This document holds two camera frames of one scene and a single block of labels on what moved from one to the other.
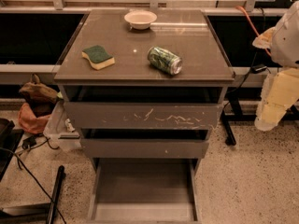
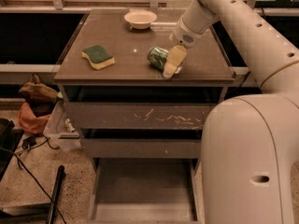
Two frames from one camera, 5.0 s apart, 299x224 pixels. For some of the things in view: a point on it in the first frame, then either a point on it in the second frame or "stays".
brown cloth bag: [36, 92] stays
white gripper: [286, 46] → [182, 35]
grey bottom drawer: [144, 190] stays
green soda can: [164, 60] stays
